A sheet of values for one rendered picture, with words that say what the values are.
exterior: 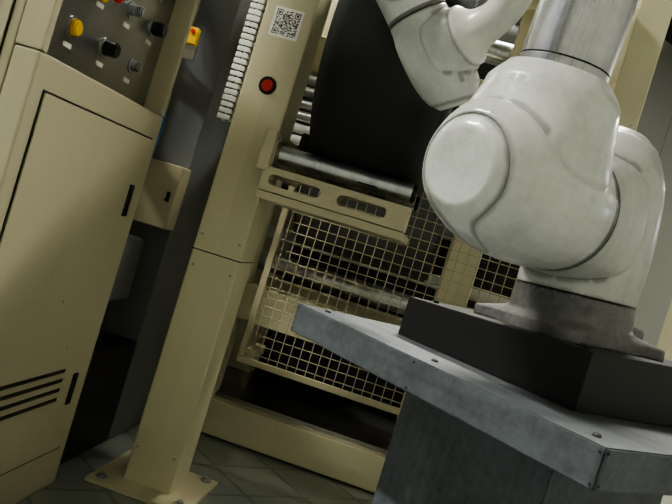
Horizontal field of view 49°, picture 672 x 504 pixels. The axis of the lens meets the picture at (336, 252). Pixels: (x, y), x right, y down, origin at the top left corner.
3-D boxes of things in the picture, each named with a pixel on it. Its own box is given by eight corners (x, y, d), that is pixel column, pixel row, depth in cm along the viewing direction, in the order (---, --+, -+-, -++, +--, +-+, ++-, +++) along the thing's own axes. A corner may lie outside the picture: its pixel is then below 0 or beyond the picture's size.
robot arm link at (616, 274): (658, 315, 98) (699, 152, 98) (601, 299, 85) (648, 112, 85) (548, 288, 109) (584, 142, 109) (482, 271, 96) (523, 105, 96)
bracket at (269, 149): (254, 166, 174) (267, 126, 173) (288, 185, 213) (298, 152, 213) (268, 171, 173) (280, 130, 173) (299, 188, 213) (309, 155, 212)
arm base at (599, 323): (689, 367, 96) (699, 325, 96) (562, 341, 86) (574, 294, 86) (584, 336, 112) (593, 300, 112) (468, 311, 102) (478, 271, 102)
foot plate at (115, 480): (83, 480, 182) (86, 471, 182) (128, 453, 209) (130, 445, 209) (184, 517, 179) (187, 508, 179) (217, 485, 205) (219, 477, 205)
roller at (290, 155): (278, 158, 182) (271, 165, 178) (280, 141, 180) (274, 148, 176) (415, 199, 177) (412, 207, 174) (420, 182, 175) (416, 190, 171)
